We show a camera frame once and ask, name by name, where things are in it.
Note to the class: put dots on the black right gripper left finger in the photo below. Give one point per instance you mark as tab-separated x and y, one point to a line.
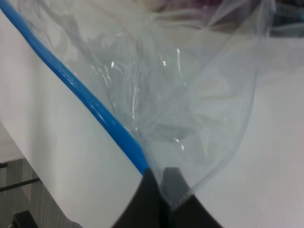
147	208

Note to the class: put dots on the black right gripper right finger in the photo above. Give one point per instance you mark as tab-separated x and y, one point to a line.
188	214

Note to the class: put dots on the clear blue-zip plastic bag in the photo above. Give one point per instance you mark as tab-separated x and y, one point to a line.
171	81

